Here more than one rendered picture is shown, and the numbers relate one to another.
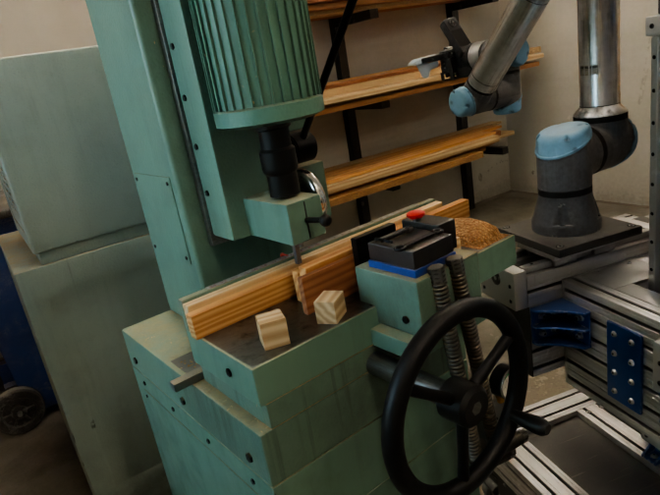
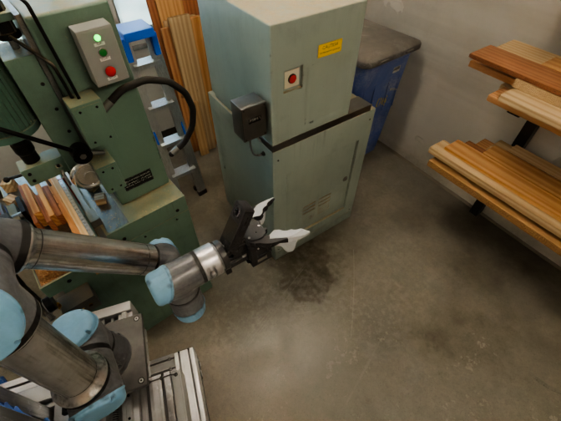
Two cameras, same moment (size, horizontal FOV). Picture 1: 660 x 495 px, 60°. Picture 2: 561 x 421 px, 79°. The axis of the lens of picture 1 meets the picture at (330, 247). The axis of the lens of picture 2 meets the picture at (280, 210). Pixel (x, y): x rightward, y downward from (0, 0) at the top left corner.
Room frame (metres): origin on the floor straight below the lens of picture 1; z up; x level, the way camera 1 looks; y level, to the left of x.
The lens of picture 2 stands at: (1.74, -0.91, 1.84)
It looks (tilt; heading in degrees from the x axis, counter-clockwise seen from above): 49 degrees down; 86
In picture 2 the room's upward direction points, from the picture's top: straight up
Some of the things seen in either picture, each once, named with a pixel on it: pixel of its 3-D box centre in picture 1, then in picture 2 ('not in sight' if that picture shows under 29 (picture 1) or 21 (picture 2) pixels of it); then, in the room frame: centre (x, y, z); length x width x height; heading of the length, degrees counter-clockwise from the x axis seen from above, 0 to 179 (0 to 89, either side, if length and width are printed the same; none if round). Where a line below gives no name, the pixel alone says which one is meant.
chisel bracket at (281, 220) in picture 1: (285, 219); (45, 168); (0.95, 0.07, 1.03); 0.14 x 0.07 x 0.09; 36
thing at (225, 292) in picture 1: (334, 257); (67, 200); (1.01, 0.00, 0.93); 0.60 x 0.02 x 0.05; 126
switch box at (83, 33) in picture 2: not in sight; (100, 53); (1.28, 0.13, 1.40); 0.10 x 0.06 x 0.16; 36
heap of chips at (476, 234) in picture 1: (465, 228); (58, 261); (1.06, -0.27, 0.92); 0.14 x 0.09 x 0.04; 36
